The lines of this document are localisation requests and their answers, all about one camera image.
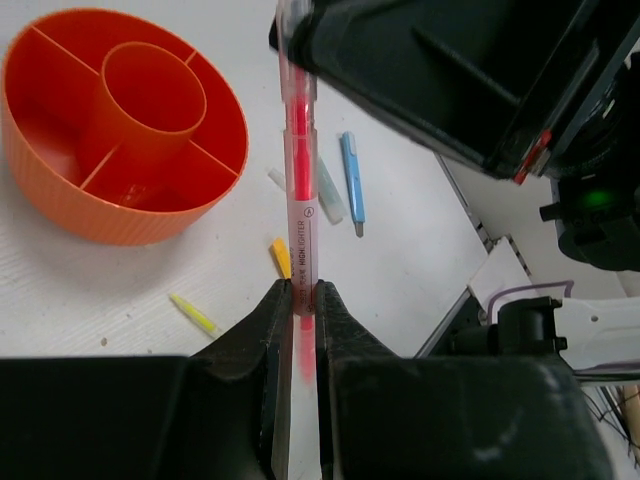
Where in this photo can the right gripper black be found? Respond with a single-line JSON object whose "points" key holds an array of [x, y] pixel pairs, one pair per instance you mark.
{"points": [[589, 92]]}

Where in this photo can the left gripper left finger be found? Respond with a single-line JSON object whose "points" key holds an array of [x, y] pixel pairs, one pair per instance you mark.
{"points": [[221, 413]]}

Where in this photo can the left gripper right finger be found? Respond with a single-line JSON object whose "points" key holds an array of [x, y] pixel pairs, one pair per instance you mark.
{"points": [[499, 401]]}

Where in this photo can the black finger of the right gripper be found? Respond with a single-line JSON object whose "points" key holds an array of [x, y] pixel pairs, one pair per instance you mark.
{"points": [[481, 82]]}

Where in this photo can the pink highlighter pen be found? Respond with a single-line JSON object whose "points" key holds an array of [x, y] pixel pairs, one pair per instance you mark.
{"points": [[298, 93]]}

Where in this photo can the blue utility knife pen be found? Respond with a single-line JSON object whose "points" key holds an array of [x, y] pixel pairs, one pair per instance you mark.
{"points": [[353, 178]]}

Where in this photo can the gold black pen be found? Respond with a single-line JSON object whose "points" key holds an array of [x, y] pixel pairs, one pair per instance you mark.
{"points": [[280, 254]]}

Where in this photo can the pale green white highlighter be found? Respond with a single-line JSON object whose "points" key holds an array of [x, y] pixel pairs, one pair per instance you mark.
{"points": [[329, 196]]}

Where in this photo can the orange round divided container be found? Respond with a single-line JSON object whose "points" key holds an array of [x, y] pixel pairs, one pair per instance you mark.
{"points": [[116, 129]]}

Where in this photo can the aluminium rail right side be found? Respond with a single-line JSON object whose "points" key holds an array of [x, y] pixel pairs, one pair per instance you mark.
{"points": [[489, 241]]}

